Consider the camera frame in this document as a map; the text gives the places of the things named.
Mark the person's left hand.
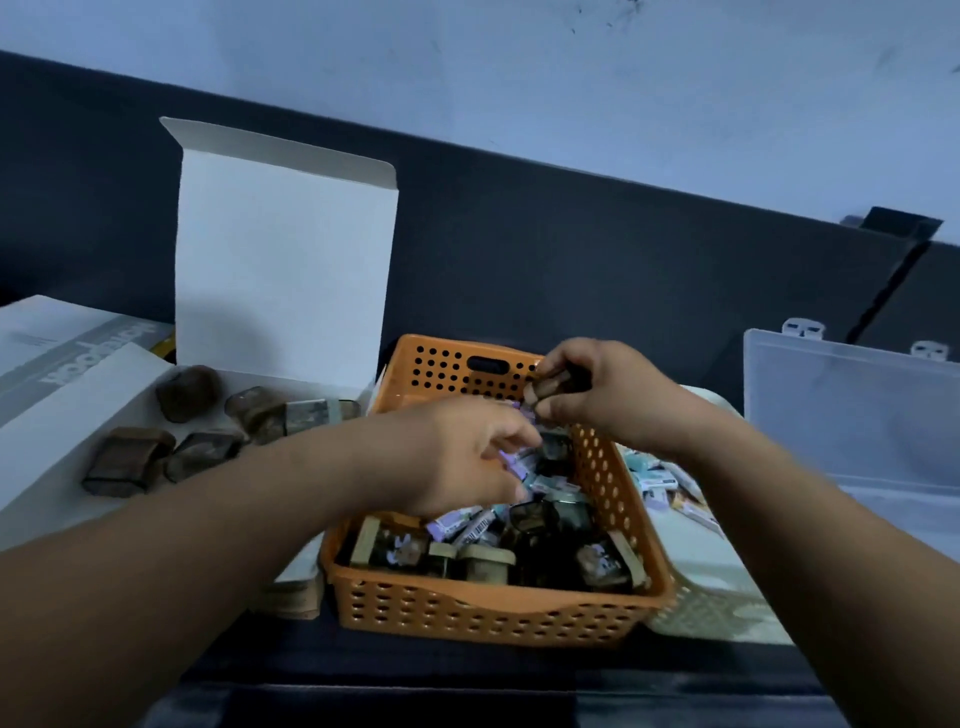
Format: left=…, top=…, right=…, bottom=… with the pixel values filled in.
left=362, top=395, right=544, bottom=520

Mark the person's right hand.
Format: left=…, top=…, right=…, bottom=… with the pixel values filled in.
left=532, top=337, right=723, bottom=463

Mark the pile of small tubes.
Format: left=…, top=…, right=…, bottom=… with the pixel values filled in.
left=423, top=401, right=586, bottom=545
left=622, top=446, right=725, bottom=538

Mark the pile of items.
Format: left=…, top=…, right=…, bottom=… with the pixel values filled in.
left=348, top=427, right=650, bottom=594

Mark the clear plastic organizer case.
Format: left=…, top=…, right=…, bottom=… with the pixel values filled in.
left=742, top=318, right=960, bottom=564

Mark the dark opaque small brown box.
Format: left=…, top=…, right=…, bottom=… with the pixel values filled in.
left=80, top=427, right=178, bottom=499

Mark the person's right forearm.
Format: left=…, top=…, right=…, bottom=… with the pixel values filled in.
left=674, top=408, right=960, bottom=728

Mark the person's left forearm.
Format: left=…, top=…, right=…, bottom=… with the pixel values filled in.
left=0, top=431, right=391, bottom=728

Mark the white cardboard box open lid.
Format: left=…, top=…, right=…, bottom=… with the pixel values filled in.
left=0, top=116, right=400, bottom=622

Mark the orange plastic basket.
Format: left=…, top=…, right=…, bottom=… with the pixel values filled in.
left=318, top=333, right=676, bottom=650

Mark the wide black shelf back panel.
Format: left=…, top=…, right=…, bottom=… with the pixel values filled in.
left=0, top=50, right=924, bottom=399

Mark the white perforated plastic basket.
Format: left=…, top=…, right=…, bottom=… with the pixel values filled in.
left=614, top=383, right=796, bottom=646

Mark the narrow black shelf back panel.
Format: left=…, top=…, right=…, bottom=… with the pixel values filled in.
left=854, top=243, right=960, bottom=361

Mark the black slotted shelf upright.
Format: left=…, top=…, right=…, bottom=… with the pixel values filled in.
left=839, top=206, right=944, bottom=345

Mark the white grey-banded notebook package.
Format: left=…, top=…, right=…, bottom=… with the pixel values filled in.
left=0, top=294, right=176, bottom=429

